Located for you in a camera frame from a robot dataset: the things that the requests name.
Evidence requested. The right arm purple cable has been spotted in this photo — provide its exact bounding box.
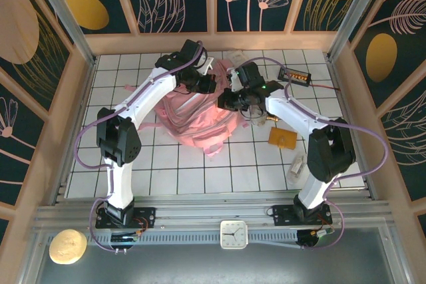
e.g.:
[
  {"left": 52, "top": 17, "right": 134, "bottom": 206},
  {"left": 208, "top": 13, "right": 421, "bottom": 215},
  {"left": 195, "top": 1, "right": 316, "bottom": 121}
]
[{"left": 231, "top": 57, "right": 389, "bottom": 251}]

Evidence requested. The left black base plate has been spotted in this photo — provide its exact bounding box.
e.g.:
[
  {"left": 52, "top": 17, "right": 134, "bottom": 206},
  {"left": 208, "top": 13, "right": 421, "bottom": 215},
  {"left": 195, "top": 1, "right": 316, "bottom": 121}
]
[{"left": 95, "top": 207, "right": 156, "bottom": 230}]

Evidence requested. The thin red cable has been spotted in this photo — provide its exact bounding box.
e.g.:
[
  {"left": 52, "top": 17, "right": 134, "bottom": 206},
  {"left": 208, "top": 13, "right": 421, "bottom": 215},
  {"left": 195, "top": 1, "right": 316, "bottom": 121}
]
[{"left": 309, "top": 82, "right": 341, "bottom": 92}]

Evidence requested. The white square clock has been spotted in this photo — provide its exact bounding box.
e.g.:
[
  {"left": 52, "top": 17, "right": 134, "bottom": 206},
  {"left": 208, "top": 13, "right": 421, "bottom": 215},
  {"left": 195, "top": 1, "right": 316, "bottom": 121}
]
[{"left": 220, "top": 219, "right": 249, "bottom": 249}]

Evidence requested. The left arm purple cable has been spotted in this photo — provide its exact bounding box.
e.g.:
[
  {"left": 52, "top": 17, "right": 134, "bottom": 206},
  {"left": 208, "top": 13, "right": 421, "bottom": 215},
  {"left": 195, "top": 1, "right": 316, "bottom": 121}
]
[{"left": 73, "top": 40, "right": 209, "bottom": 252}]

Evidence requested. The small white bottle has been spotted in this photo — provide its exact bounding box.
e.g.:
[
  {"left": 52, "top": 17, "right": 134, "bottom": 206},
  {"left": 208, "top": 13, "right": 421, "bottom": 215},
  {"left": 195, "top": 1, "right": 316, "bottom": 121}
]
[{"left": 288, "top": 154, "right": 307, "bottom": 185}]

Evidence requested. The round beige bread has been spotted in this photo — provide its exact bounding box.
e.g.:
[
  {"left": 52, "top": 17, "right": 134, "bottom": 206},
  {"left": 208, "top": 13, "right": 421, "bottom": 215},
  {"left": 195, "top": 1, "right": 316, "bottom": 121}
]
[{"left": 49, "top": 229, "right": 88, "bottom": 266}]

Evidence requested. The aluminium side rail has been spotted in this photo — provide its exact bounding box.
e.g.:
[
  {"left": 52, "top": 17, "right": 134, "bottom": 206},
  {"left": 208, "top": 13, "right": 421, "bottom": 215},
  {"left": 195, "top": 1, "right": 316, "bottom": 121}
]
[
  {"left": 327, "top": 57, "right": 379, "bottom": 198},
  {"left": 53, "top": 57, "right": 98, "bottom": 205}
]

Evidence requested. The black battery connector board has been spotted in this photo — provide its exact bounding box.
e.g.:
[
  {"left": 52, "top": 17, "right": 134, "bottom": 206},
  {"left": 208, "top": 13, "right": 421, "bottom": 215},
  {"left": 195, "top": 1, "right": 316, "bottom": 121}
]
[{"left": 278, "top": 67, "right": 312, "bottom": 86}]

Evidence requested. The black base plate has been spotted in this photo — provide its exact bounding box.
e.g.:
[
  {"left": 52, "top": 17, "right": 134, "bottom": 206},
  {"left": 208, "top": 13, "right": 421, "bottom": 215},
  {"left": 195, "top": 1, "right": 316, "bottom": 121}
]
[
  {"left": 272, "top": 204, "right": 333, "bottom": 227},
  {"left": 95, "top": 207, "right": 156, "bottom": 230}
]

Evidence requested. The pink student backpack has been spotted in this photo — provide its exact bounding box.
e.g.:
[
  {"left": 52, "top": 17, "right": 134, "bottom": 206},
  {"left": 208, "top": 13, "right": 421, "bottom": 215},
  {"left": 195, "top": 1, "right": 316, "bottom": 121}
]
[{"left": 124, "top": 58, "right": 249, "bottom": 158}]

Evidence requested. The aluminium frame post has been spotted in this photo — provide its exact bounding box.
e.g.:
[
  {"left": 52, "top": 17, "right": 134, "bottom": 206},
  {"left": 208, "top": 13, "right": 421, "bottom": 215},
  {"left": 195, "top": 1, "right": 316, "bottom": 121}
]
[
  {"left": 327, "top": 0, "right": 390, "bottom": 62},
  {"left": 28, "top": 0, "right": 98, "bottom": 65}
]

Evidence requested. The small clear plastic bag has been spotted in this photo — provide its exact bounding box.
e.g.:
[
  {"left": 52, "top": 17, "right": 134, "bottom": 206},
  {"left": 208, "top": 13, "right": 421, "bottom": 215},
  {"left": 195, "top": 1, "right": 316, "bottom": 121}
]
[{"left": 248, "top": 104, "right": 269, "bottom": 128}]

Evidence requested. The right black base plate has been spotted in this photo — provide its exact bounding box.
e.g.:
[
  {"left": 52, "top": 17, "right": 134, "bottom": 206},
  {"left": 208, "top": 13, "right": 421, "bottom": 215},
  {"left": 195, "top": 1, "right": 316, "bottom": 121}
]
[{"left": 272, "top": 204, "right": 333, "bottom": 227}]

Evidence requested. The black wiring hub with connectors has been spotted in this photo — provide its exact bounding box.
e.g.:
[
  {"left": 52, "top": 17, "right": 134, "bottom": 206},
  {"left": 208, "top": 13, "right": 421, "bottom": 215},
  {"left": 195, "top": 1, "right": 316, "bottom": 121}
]
[
  {"left": 109, "top": 230, "right": 142, "bottom": 252},
  {"left": 297, "top": 229, "right": 335, "bottom": 251}
]

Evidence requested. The clear ruler pouch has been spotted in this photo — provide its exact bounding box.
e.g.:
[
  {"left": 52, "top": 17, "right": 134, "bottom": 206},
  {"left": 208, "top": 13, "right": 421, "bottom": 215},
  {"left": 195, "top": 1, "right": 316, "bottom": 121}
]
[{"left": 227, "top": 50, "right": 249, "bottom": 69}]

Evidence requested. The grey metal sheet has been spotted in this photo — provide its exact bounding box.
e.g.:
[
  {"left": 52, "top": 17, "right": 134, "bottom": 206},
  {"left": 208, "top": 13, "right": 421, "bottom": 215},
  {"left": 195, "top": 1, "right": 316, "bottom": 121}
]
[{"left": 19, "top": 227, "right": 413, "bottom": 284}]

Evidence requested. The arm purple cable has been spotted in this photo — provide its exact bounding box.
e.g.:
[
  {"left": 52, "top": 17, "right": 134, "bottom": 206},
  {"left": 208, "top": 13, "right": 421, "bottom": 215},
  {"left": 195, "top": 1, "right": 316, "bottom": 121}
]
[
  {"left": 73, "top": 40, "right": 209, "bottom": 252},
  {"left": 231, "top": 57, "right": 389, "bottom": 251}
]

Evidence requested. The mustard yellow wallet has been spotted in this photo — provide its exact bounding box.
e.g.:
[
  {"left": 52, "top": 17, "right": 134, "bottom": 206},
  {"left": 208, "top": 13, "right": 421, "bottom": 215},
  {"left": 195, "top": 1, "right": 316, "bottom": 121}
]
[{"left": 268, "top": 126, "right": 298, "bottom": 150}]

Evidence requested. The aluminium mounting rail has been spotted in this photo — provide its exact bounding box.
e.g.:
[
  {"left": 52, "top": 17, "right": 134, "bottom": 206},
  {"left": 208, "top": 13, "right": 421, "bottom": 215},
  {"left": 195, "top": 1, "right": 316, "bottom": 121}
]
[{"left": 35, "top": 199, "right": 392, "bottom": 228}]

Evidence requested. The grey slotted cable duct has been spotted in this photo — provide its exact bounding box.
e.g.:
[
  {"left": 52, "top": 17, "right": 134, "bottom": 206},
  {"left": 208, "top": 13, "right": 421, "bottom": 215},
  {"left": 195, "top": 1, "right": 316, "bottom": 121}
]
[{"left": 46, "top": 230, "right": 300, "bottom": 247}]

